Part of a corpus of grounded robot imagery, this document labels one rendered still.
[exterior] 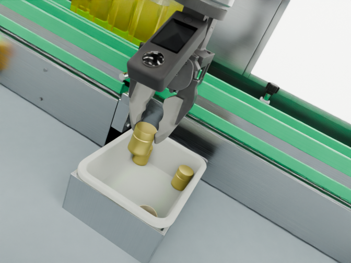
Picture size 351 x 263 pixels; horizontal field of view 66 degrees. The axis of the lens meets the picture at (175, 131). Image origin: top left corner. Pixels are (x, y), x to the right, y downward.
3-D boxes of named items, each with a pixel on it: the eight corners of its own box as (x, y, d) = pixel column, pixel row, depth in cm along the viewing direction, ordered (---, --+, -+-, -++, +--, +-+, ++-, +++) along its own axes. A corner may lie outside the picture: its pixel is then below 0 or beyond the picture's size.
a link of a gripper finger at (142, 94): (148, 121, 47) (174, 79, 43) (131, 133, 42) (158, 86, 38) (135, 111, 48) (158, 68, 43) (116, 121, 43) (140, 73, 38)
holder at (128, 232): (199, 179, 66) (213, 155, 62) (146, 266, 42) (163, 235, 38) (140, 144, 69) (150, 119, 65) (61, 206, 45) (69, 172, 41)
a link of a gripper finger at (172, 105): (183, 139, 46) (197, 88, 42) (169, 153, 41) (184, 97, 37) (166, 132, 47) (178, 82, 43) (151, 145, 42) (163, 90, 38)
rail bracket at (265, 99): (256, 127, 73) (283, 83, 67) (252, 136, 68) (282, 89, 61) (242, 120, 74) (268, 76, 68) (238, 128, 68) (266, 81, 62)
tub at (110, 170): (194, 190, 61) (210, 161, 57) (148, 266, 42) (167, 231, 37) (130, 151, 64) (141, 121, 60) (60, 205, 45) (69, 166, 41)
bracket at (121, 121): (144, 121, 66) (154, 96, 63) (124, 134, 58) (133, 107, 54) (132, 114, 67) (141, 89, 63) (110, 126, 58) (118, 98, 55)
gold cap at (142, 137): (142, 159, 42) (151, 137, 39) (123, 148, 42) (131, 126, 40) (152, 150, 45) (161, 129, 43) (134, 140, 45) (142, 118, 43)
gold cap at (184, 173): (183, 193, 56) (191, 178, 54) (168, 184, 57) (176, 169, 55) (188, 184, 59) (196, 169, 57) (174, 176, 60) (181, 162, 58)
